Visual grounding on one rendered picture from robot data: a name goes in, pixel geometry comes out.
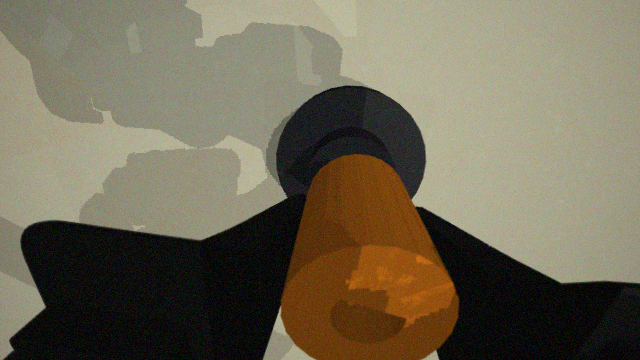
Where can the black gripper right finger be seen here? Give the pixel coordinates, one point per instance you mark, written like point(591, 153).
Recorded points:
point(509, 311)

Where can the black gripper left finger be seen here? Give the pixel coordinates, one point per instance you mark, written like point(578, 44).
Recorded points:
point(226, 290)

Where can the orange knob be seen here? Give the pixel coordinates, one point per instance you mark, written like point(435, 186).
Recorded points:
point(365, 280)

